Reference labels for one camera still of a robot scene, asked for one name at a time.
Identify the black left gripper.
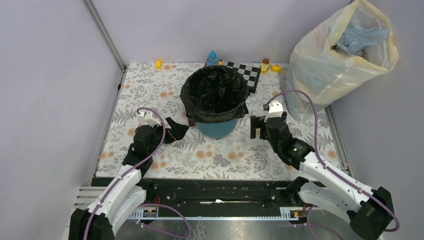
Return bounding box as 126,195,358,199
147,117,189,155

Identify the teal plastic trash bin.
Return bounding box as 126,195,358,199
195,118,238,140

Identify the black trash bag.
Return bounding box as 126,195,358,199
179,65,250,124

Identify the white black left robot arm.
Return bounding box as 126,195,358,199
68,117,189,240

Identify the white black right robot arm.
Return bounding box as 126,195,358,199
250,115,394,240

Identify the black white checkerboard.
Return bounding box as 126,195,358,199
220,60,261,94

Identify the floral patterned table mat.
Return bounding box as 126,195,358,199
96,62,342,182

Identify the yellow owl toy block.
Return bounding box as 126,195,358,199
260,62,269,74

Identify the yellow block near bag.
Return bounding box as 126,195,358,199
271,65,282,73

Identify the yellow block far left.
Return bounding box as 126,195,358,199
155,59,162,70

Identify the blue toy figure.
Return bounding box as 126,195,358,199
205,51,222,67

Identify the large translucent plastic bag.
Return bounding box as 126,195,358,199
285,0,399,122

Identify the blue crumpled plastic sheet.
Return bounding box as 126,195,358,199
331,22,389,56

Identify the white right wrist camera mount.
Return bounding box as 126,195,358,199
263,100,284,122

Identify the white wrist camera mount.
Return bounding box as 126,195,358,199
137,110,162,128
263,100,284,122

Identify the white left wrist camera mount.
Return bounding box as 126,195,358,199
137,110,162,128

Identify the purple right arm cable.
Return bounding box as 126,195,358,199
263,89,401,240

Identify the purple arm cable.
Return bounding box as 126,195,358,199
263,89,401,240
82,107,192,240

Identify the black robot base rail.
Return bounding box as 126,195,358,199
138,178,304,212

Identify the grey slotted cable duct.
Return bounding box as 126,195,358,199
127,207,299,221

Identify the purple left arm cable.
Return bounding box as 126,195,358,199
82,107,192,240

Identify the aluminium frame post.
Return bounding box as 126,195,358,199
82,0,127,71

